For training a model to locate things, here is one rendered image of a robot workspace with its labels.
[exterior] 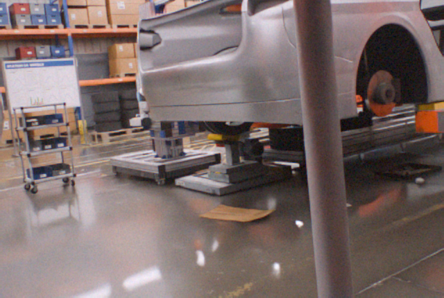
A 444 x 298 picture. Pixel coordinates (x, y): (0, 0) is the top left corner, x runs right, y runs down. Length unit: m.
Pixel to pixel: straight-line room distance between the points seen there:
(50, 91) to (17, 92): 0.63
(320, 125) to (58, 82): 10.45
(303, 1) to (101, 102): 11.74
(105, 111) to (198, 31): 7.74
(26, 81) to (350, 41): 8.28
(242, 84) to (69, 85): 8.17
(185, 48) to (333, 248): 4.06
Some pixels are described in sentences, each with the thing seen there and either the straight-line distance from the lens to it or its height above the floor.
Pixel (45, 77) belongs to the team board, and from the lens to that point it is 10.69.
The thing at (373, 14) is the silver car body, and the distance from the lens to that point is 3.34.
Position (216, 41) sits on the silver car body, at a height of 1.42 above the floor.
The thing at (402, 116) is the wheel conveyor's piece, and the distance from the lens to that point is 7.50.
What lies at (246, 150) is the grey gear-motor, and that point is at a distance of 5.12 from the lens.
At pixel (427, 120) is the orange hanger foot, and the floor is 0.61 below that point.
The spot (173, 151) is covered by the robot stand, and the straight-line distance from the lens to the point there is 5.74.
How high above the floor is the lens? 1.04
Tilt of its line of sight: 6 degrees down
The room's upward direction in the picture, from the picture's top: 6 degrees counter-clockwise
